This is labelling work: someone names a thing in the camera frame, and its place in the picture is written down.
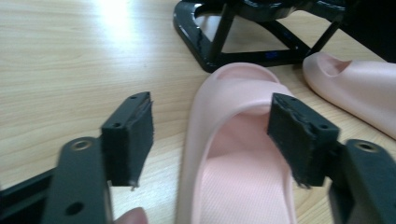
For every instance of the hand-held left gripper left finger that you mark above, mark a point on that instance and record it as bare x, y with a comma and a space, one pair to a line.
129, 146

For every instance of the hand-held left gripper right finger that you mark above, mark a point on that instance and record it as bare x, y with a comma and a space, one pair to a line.
295, 137

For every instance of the pink foam slipper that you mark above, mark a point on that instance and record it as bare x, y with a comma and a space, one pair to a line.
364, 93
236, 174

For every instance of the red pink toy backpack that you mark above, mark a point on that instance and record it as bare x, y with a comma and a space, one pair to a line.
214, 46

